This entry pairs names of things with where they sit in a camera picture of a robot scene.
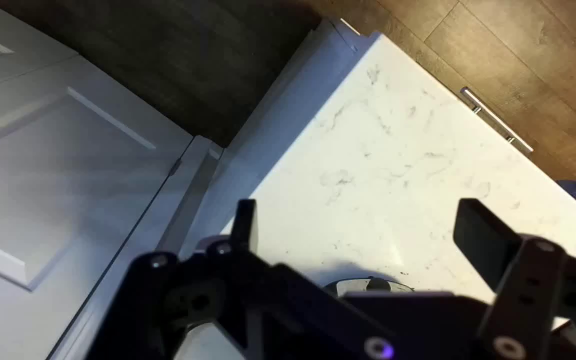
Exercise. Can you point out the white panelled door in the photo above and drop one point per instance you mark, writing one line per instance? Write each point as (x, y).
(48, 172)

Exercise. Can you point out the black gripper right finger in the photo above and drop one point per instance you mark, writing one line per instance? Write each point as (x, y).
(488, 241)

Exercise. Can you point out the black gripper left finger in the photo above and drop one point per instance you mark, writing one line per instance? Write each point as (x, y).
(169, 307)

